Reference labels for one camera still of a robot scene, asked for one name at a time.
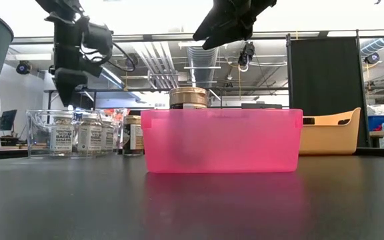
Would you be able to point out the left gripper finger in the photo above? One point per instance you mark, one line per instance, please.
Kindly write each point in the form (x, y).
(70, 88)

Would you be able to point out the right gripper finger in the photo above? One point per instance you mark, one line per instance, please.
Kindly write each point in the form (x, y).
(208, 26)
(228, 36)

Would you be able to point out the furikake jar tan lid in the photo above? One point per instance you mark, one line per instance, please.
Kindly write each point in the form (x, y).
(188, 96)
(133, 136)

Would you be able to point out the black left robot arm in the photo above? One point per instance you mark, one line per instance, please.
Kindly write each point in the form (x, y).
(58, 8)

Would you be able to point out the black hanging device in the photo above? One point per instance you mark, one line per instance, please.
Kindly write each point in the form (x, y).
(246, 53)

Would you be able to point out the black ceiling spotlight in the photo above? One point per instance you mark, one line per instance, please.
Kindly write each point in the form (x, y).
(23, 68)
(131, 60)
(372, 58)

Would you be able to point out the colourful printed bag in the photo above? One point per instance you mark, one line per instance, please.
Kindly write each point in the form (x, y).
(117, 115)

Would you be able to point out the clear plastic bin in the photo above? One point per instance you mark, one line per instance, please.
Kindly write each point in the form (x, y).
(40, 146)

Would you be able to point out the computer monitor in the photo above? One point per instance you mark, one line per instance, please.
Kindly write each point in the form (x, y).
(8, 120)

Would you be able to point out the black room divider panel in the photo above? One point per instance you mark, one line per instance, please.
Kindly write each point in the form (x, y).
(325, 76)

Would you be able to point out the pink plastic bin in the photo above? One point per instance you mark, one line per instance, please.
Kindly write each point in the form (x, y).
(222, 143)

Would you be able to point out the yellow plastic bin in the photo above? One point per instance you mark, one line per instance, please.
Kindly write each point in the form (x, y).
(332, 140)

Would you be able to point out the blue storage crate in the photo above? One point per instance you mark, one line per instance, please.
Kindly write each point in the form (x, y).
(373, 121)

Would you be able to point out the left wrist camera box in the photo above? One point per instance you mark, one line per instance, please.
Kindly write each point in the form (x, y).
(97, 38)

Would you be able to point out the grey ribbed ceiling duct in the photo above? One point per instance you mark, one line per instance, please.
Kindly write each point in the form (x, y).
(378, 45)
(203, 73)

